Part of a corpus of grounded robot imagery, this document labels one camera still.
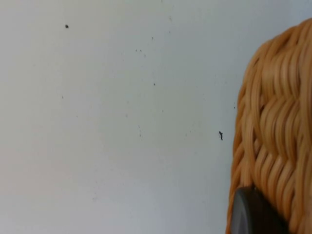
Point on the pale brown wicker basket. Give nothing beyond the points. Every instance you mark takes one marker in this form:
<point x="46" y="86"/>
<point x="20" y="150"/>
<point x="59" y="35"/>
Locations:
<point x="275" y="117"/>

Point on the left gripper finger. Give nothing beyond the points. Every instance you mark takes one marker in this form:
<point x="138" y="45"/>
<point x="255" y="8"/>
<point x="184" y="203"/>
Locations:
<point x="253" y="214"/>

